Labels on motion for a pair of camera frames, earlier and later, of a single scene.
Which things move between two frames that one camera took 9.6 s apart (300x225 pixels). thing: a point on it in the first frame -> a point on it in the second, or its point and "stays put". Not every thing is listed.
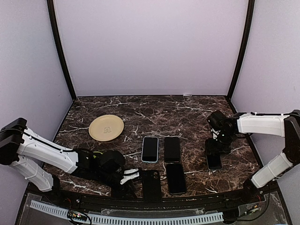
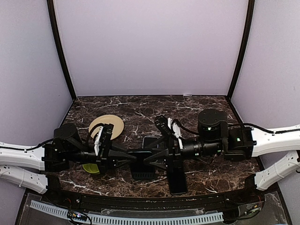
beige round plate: (106, 128) stays put
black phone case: (152, 192) -> (139, 169)
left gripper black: (124, 190) -> (105, 152)
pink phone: (150, 149) stays put
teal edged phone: (214, 162) -> (140, 155)
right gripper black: (210, 146) -> (172, 152)
